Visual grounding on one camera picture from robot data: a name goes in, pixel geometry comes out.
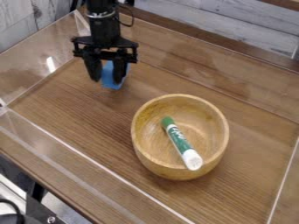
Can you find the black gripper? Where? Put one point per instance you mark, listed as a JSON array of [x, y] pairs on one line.
[[105, 45]]

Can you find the blue rectangular block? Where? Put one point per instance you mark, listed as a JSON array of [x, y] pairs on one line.
[[106, 76]]

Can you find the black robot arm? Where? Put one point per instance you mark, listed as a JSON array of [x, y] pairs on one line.
[[101, 9]]

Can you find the brown wooden bowl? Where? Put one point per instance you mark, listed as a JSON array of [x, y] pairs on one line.
[[204, 126]]

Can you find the green and white marker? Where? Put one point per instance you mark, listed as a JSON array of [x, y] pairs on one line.
[[189, 156]]

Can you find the clear acrylic corner bracket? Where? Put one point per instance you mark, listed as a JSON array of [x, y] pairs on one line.
[[82, 26]]

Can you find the clear acrylic table wall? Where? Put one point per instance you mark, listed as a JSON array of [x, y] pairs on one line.
[[102, 196]]

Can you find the black equipment with cable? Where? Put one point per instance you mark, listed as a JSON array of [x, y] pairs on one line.
[[36, 215]]

